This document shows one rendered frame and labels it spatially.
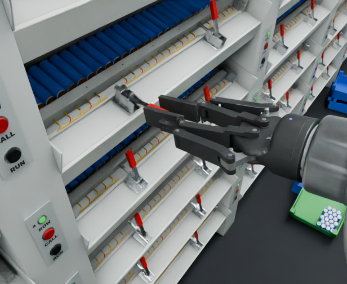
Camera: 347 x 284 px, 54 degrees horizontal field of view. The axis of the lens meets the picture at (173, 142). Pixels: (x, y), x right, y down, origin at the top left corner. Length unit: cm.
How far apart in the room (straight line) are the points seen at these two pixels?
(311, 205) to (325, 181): 128
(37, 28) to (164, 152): 45
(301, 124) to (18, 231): 37
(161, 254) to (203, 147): 68
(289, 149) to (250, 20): 53
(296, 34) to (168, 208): 77
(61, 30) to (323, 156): 30
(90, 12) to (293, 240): 133
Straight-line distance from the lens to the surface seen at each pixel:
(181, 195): 93
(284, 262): 151
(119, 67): 58
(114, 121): 53
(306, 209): 165
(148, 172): 71
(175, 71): 64
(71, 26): 41
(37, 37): 39
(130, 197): 68
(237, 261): 146
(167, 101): 51
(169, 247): 107
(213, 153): 40
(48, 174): 46
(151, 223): 87
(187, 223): 111
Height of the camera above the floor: 127
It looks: 43 degrees down
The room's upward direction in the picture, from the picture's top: straight up
